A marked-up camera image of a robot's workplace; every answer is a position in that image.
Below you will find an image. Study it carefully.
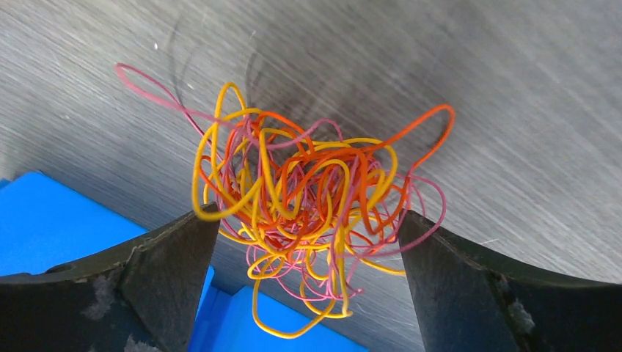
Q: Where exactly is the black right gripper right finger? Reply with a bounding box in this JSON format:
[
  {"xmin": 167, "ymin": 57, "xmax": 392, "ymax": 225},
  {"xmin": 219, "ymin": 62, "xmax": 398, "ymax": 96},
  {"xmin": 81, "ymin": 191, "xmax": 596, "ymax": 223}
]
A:
[{"xmin": 398, "ymin": 210, "xmax": 621, "ymax": 351}]

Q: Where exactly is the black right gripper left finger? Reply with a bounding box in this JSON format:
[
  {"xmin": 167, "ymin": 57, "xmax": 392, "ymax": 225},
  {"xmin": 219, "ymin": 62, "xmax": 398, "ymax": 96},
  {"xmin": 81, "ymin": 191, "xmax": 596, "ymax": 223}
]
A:
[{"xmin": 1, "ymin": 212, "xmax": 219, "ymax": 351}]

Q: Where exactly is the yellow cable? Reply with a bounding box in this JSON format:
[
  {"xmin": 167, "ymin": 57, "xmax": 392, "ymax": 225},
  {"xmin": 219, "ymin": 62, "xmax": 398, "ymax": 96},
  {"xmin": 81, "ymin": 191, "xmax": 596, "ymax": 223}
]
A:
[{"xmin": 191, "ymin": 81, "xmax": 406, "ymax": 340}]

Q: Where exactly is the orange cable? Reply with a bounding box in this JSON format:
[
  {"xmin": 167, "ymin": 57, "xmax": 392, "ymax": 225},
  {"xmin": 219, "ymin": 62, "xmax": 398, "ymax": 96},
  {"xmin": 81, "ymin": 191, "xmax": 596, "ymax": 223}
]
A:
[{"xmin": 199, "ymin": 103, "xmax": 457, "ymax": 254}]

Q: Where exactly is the blue three-compartment bin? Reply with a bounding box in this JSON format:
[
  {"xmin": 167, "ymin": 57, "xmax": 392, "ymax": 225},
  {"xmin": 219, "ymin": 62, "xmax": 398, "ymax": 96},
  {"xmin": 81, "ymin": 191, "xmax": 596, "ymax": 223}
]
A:
[{"xmin": 1, "ymin": 172, "xmax": 362, "ymax": 351}]

